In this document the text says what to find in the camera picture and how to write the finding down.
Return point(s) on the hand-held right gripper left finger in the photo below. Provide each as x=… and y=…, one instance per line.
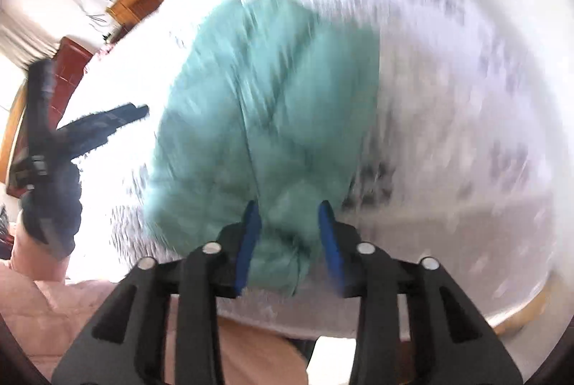
x=249, y=241

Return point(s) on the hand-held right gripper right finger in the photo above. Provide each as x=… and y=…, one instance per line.
x=332, y=246

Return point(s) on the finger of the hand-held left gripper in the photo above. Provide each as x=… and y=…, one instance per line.
x=128, y=114

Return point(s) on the teal down jacket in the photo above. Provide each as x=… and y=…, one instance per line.
x=269, y=98

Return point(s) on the person's left forearm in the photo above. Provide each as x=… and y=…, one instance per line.
x=36, y=309

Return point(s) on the person's left hand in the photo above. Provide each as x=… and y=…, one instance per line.
x=54, y=205

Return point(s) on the dark red headboard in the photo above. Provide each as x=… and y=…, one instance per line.
x=71, y=67

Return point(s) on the person's pink clothing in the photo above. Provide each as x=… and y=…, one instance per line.
x=251, y=358

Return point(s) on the lavender quilted floral bedspread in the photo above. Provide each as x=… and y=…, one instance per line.
x=448, y=143

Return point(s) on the wooden bed frame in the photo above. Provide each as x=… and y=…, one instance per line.
x=524, y=313

